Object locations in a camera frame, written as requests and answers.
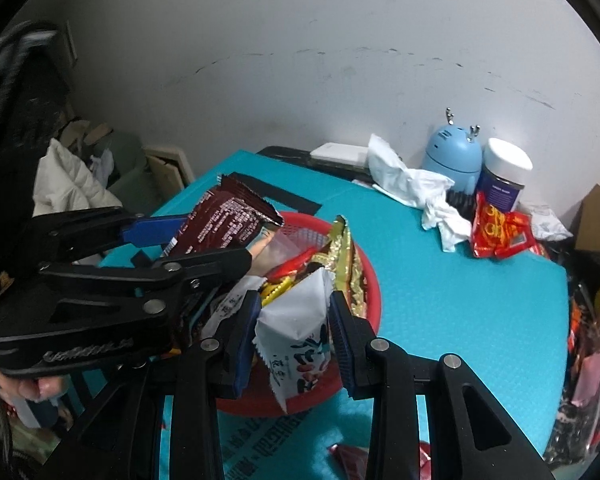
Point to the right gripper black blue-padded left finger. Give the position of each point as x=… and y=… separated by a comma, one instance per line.
x=119, y=435

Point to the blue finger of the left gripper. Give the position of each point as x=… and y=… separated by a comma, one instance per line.
x=152, y=231

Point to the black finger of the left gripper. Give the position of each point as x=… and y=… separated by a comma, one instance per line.
x=227, y=265

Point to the silver white snack packet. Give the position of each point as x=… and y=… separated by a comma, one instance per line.
x=230, y=304

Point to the dark brown chocolate packet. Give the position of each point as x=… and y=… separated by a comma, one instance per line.
x=229, y=215

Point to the yellow snack packet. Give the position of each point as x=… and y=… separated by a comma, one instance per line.
x=270, y=291

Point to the white peanut snack packet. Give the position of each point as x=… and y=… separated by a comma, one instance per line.
x=292, y=337

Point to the gold red snack bag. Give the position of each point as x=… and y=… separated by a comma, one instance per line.
x=340, y=257

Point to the person's left hand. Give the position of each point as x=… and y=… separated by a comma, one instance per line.
x=40, y=389

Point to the clear plastic bag with pastry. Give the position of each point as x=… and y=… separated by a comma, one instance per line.
x=278, y=250

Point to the red plastic basket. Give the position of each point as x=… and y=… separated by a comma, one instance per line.
x=257, y=400

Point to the white cloth pile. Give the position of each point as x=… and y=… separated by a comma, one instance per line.
x=63, y=183

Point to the large dark red snack bag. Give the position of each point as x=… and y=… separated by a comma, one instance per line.
x=354, y=460

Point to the teal foam mat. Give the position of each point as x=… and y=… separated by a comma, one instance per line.
x=508, y=320

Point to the white flat device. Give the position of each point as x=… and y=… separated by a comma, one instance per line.
x=341, y=154

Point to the red yellow crumpled wrapper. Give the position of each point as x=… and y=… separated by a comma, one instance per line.
x=497, y=234

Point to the small white crumpled wrapper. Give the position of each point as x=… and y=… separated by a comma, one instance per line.
x=545, y=225

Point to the crumpled white tissue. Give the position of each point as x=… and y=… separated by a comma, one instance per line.
x=417, y=188

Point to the white-lidded dark jar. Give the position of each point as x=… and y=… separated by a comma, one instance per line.
x=505, y=169

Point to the blue round humidifier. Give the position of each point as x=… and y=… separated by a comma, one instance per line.
x=456, y=153

